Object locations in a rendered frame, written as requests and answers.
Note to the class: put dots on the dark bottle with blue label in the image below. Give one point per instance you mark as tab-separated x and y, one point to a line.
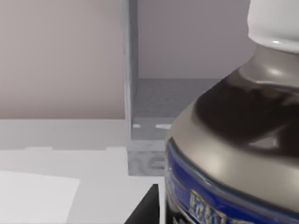
229	149

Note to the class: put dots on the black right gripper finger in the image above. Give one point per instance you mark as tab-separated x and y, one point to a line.
149	207

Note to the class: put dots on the grey cabinet with dark inside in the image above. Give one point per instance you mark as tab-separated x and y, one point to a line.
149	112

